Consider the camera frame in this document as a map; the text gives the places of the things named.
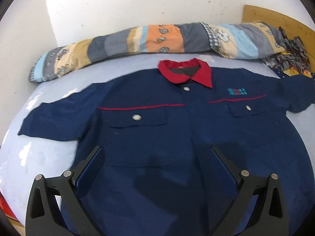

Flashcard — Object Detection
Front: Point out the striped patchwork rolled quilt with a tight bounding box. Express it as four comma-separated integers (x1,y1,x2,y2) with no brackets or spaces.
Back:
28,21,286,83

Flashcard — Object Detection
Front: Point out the wooden headboard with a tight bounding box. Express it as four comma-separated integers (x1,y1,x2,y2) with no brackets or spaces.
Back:
242,5,315,73

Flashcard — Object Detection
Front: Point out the dark patterned crumpled cloth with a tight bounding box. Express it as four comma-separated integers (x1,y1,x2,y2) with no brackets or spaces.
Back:
262,27,314,79

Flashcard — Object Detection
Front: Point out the navy work shirt red collar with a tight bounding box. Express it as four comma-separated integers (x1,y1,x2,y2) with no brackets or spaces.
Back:
19,59,314,235

